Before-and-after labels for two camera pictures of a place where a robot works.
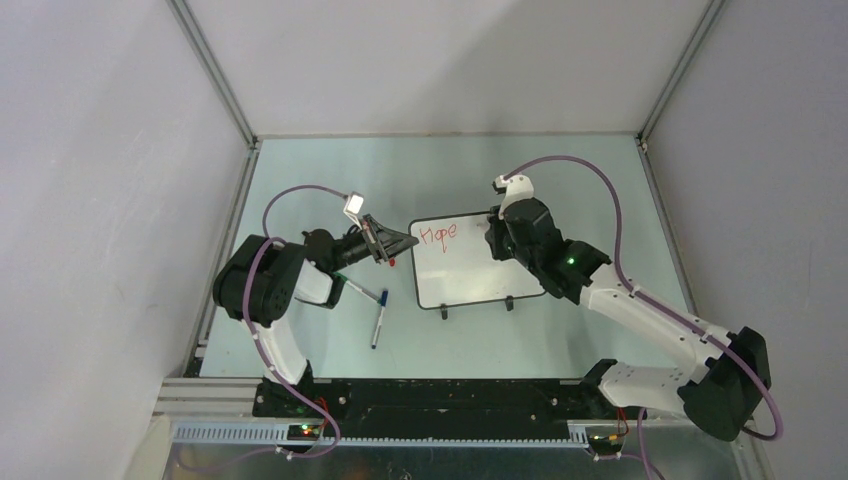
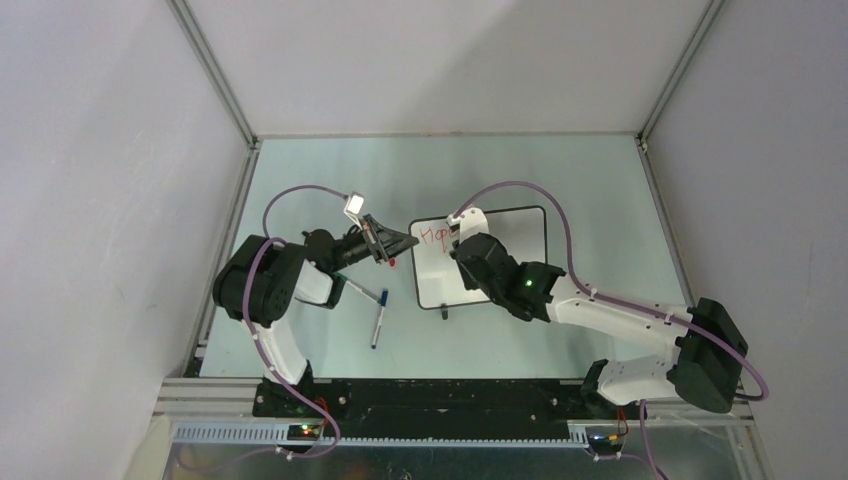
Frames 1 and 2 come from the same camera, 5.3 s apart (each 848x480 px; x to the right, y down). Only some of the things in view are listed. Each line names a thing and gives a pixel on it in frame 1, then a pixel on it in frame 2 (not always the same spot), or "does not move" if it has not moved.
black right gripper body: (503, 247) → (473, 284)
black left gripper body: (351, 248) does not move
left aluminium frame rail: (189, 22) does not move
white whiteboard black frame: (454, 265) does not move
